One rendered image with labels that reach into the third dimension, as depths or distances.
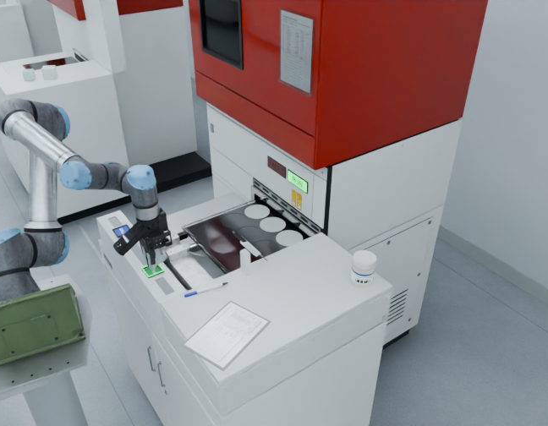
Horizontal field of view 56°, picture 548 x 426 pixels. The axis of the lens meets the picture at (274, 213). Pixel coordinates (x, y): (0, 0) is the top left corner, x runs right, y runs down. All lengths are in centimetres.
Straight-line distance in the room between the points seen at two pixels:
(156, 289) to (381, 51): 101
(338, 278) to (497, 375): 136
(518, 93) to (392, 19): 140
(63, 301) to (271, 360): 63
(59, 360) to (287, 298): 70
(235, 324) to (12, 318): 63
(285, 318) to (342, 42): 81
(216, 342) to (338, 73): 85
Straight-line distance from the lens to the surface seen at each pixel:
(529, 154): 300
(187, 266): 182
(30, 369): 171
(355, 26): 157
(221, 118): 222
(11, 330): 168
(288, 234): 191
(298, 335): 145
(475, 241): 340
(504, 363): 288
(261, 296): 156
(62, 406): 202
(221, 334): 145
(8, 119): 170
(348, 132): 169
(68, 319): 168
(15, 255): 174
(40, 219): 182
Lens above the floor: 203
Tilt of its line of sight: 34 degrees down
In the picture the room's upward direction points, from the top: straight up
